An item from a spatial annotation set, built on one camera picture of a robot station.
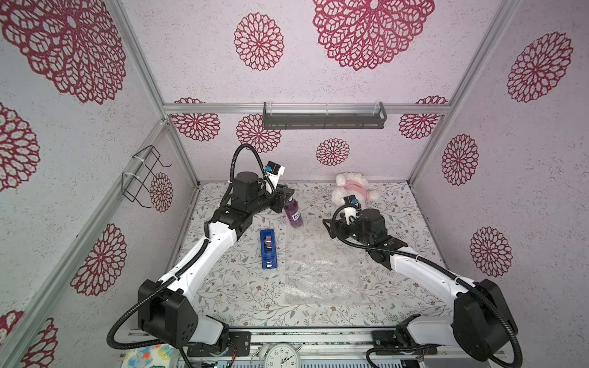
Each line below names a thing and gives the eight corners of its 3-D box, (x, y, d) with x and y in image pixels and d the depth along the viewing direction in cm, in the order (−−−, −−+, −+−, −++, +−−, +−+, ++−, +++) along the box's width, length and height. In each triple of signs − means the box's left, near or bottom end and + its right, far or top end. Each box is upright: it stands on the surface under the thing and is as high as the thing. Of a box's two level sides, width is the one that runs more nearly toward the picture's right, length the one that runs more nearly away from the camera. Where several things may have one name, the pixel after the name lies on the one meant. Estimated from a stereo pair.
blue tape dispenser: (263, 273, 92) (262, 266, 86) (261, 239, 101) (260, 230, 96) (278, 271, 92) (277, 264, 87) (275, 237, 102) (274, 229, 97)
